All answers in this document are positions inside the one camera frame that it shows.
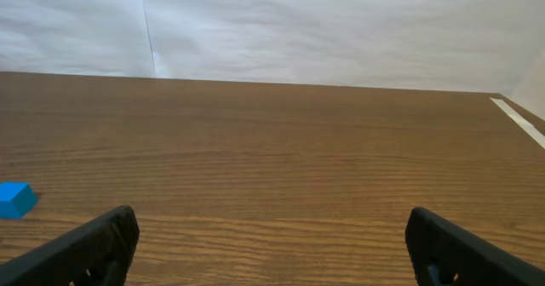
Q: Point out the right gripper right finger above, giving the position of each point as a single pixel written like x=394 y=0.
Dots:
x=460 y=252

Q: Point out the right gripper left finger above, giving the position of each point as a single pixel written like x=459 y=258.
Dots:
x=85 y=247

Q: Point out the blue cube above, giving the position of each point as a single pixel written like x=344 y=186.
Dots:
x=15 y=198

